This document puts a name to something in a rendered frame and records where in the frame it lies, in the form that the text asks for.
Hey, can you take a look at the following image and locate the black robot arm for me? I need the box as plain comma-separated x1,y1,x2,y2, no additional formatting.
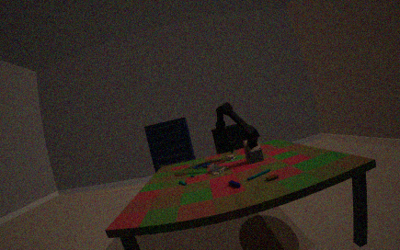
216,102,259,148

